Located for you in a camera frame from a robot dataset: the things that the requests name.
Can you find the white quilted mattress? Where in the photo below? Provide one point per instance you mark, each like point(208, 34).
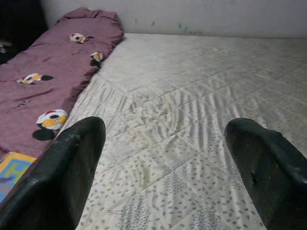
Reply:
point(180, 83)

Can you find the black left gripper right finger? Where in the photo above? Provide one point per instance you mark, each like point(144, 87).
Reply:
point(271, 182)

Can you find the colourful children's book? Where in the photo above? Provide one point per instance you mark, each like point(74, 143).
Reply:
point(12, 170)

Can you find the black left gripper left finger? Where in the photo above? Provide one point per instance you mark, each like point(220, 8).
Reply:
point(52, 182)

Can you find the purple cartoon print blanket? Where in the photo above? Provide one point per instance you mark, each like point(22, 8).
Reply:
point(48, 60)

